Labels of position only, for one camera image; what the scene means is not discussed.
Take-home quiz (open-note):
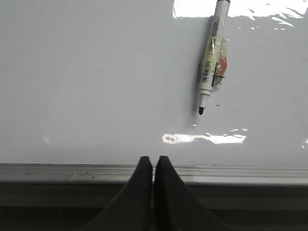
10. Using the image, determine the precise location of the white black-tipped whiteboard marker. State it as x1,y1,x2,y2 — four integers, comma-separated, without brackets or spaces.
198,0,231,115

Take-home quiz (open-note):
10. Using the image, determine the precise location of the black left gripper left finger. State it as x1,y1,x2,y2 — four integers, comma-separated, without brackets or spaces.
81,156,153,231

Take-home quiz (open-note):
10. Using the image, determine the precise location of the white whiteboard with aluminium frame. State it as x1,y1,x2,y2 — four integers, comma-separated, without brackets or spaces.
0,0,308,187

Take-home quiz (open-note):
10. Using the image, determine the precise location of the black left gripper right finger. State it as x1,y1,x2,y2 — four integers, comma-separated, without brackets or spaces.
154,156,230,231

